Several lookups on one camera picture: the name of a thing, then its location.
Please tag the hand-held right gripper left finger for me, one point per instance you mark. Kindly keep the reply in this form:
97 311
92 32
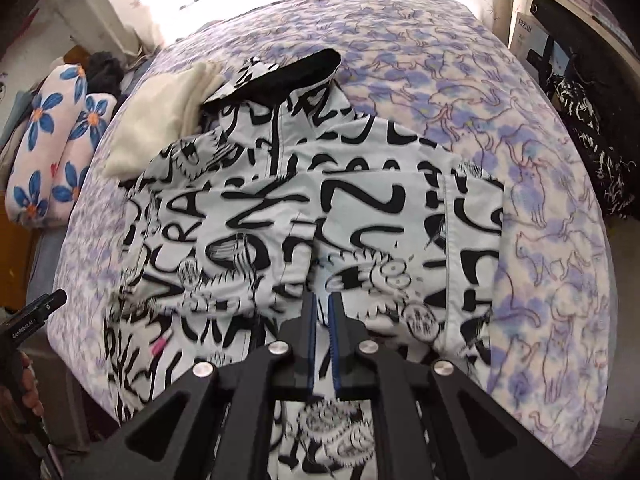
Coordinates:
312 342

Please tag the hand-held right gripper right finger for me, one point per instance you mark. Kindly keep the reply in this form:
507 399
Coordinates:
336 347

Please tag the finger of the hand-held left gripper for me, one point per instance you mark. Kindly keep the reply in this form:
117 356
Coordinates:
312 342
50 301

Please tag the white black lettered jacket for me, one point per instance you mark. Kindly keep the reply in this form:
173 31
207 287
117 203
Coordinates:
380 200

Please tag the dark clothes pile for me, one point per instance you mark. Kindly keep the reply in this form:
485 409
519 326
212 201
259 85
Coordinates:
102 72

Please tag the person's left hand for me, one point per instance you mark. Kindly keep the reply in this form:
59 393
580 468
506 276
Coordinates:
29 392

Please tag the grey bed sheet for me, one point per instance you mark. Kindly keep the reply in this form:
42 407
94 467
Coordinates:
47 265

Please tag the blue flower print pillow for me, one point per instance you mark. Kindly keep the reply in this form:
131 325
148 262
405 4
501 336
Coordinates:
85 127
50 110

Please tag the grey blue cloth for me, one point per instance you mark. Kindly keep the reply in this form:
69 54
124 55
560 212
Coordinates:
17 112

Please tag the cream fleece folded garment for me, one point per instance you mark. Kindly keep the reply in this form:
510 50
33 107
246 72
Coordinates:
150 120

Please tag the white leaf print curtain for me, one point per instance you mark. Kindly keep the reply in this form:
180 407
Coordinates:
135 10

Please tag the purple floral bedspread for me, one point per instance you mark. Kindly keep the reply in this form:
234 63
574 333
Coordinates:
500 85

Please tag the black white printed cloth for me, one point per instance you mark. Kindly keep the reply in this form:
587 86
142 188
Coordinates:
595 135

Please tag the white box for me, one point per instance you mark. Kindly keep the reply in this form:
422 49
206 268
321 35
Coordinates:
522 35

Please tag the black case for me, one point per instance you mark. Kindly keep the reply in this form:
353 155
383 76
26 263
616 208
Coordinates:
562 12

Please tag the wooden shelf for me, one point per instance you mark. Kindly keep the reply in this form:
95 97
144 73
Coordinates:
607 30

